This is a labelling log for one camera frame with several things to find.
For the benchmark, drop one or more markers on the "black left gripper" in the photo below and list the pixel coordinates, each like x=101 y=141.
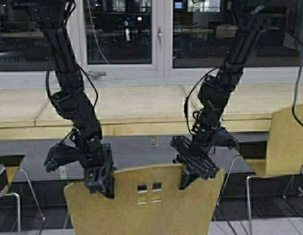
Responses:
x=98 y=172

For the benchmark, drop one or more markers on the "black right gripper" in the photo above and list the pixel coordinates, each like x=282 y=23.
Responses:
x=193 y=164

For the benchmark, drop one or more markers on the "yellow plywood chair three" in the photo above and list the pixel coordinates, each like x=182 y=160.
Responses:
x=148 y=201

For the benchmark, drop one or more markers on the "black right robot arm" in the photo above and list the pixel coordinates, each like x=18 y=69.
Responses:
x=253 y=17

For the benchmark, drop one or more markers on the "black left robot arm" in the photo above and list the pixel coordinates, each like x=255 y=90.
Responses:
x=66 y=91

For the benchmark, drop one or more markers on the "long beige counter table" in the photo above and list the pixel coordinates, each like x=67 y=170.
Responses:
x=26 y=114

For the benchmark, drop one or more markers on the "yellow plywood chair far left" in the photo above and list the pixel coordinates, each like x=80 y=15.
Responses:
x=12 y=163

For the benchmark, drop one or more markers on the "yellow plywood chair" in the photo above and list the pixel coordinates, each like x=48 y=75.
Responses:
x=283 y=155
x=12 y=163

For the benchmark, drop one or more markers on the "yellow plywood chair far right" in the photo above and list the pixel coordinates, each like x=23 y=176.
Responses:
x=283 y=155

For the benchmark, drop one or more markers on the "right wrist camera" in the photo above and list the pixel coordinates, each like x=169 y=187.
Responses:
x=223 y=138

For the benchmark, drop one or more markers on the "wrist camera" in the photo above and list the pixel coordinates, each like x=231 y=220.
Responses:
x=62 y=154
x=223 y=138

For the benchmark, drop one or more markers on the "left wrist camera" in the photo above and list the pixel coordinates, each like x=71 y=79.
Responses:
x=62 y=154

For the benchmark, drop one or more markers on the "wall power outlet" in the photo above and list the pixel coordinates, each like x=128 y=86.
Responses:
x=154 y=142

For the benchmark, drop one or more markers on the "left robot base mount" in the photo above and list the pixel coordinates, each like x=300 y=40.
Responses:
x=3 y=180

